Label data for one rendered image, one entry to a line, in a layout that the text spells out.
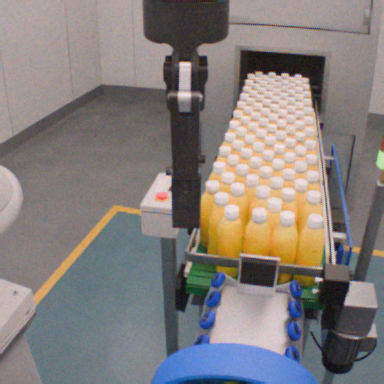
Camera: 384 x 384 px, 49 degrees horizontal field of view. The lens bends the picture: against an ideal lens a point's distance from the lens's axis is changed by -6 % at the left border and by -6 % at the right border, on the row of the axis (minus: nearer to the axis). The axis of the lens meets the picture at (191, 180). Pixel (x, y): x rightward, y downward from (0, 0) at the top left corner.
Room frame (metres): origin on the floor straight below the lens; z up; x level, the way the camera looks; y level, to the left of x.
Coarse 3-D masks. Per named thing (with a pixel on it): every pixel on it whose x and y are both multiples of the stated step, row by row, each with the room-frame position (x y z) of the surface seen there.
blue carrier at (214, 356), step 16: (176, 352) 0.44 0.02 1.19; (192, 352) 0.43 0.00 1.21; (208, 352) 0.42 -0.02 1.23; (224, 352) 0.41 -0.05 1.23; (240, 352) 0.41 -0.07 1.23; (256, 352) 0.41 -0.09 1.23; (272, 352) 0.41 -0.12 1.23; (160, 368) 0.44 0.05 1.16; (176, 368) 0.41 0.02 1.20; (192, 368) 0.40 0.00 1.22; (208, 368) 0.39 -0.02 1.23; (224, 368) 0.38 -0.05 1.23; (240, 368) 0.38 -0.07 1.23; (256, 368) 0.38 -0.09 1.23; (272, 368) 0.39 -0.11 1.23; (288, 368) 0.39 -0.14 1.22; (304, 368) 0.40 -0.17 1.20
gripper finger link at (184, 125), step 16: (176, 96) 0.33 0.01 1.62; (192, 96) 0.33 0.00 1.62; (176, 112) 0.34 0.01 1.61; (192, 112) 0.34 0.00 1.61; (176, 128) 0.35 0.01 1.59; (192, 128) 0.35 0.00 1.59; (176, 144) 0.35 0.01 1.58; (192, 144) 0.35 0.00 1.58; (176, 160) 0.36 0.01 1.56; (192, 160) 0.36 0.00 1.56; (176, 176) 0.36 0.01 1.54
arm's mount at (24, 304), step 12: (0, 288) 0.72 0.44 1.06; (12, 288) 0.73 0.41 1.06; (24, 288) 0.73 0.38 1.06; (0, 300) 0.69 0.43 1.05; (12, 300) 0.69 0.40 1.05; (24, 300) 0.70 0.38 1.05; (0, 312) 0.65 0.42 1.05; (12, 312) 0.65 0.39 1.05; (24, 312) 0.69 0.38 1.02; (0, 324) 0.62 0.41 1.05; (12, 324) 0.64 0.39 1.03; (0, 336) 0.60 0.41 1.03; (0, 348) 0.59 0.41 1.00
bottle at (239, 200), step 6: (234, 198) 1.10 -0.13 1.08; (240, 198) 1.10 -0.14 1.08; (246, 198) 1.12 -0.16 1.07; (234, 204) 1.09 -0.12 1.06; (240, 204) 1.09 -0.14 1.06; (246, 204) 1.10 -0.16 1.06; (240, 210) 1.09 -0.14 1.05; (246, 210) 1.10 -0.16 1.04; (240, 216) 1.09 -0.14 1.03; (246, 216) 1.10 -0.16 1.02; (246, 222) 1.10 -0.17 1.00
